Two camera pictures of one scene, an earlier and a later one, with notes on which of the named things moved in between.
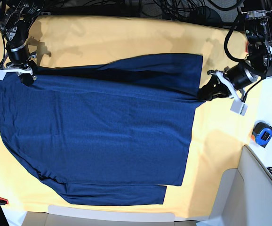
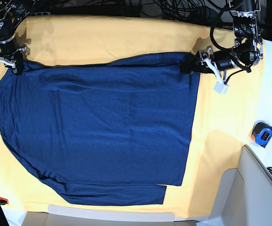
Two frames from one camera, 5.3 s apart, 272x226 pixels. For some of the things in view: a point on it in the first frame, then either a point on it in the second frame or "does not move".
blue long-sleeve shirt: (115, 133) does not move
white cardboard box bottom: (58, 215) does not move
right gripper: (215, 88) -> (194, 64)
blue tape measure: (262, 133) does not move
